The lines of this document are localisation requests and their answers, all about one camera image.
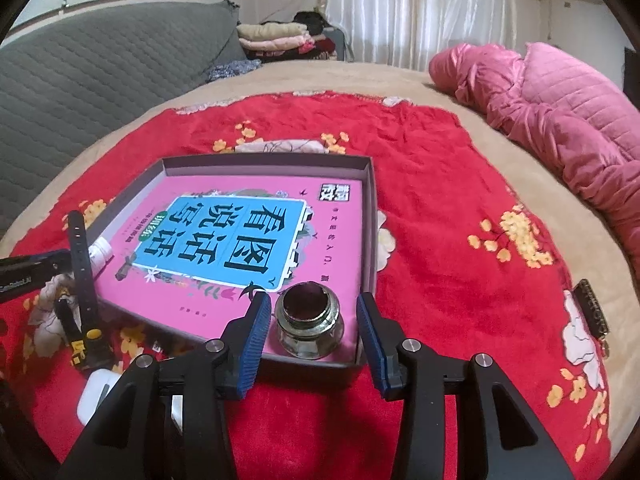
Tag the white earbuds case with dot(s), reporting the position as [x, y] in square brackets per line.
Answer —
[97, 392]

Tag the grey cardboard box tray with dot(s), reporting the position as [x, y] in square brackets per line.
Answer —
[370, 240]

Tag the white curtain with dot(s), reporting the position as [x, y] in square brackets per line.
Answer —
[425, 10]

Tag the pile of folded clothes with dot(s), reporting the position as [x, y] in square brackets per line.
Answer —
[275, 35]

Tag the grey quilted sofa cover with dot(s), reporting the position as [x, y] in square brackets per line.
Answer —
[90, 90]

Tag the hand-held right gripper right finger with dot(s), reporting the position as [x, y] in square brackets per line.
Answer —
[375, 345]

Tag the red floral blanket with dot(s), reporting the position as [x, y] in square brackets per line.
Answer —
[450, 270]

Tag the blue patterned cloth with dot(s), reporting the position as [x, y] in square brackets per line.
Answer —
[232, 69]

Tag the pink quilted duvet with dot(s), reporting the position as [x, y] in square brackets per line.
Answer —
[565, 110]

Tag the beige bed cover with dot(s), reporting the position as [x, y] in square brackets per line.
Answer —
[590, 240]

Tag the black and yellow wristwatch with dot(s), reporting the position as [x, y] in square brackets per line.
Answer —
[82, 270]

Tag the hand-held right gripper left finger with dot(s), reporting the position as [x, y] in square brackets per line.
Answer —
[252, 345]

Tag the pink and blue book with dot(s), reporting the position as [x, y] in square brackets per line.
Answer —
[330, 240]

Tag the black flat screen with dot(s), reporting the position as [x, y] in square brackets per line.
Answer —
[632, 70]

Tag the small glass jar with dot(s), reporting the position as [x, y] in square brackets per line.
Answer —
[307, 330]

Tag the white pill bottle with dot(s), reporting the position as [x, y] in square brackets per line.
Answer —
[101, 255]

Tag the dark patterned tag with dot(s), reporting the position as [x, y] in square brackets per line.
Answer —
[592, 310]

